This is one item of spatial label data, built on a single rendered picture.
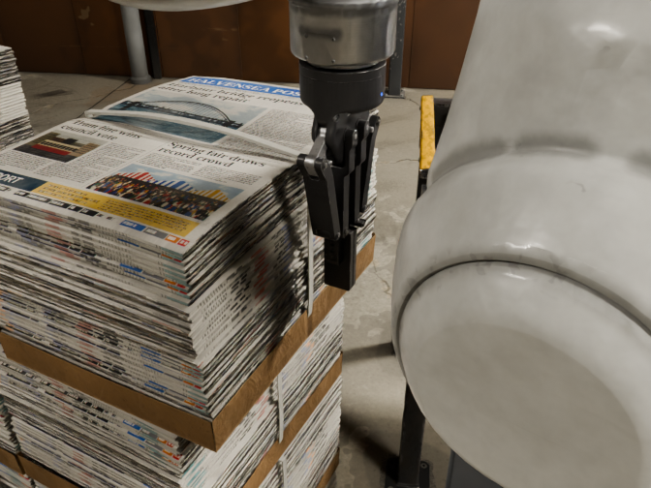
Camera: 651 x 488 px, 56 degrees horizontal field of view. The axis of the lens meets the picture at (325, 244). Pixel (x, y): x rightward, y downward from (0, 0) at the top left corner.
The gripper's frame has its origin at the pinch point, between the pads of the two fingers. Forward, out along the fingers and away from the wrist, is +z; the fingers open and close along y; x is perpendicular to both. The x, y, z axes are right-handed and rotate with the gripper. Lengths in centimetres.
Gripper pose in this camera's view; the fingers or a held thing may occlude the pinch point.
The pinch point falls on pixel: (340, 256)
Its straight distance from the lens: 63.7
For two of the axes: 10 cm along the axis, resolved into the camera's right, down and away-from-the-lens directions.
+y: -4.6, 4.7, -7.5
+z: 0.0, 8.5, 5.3
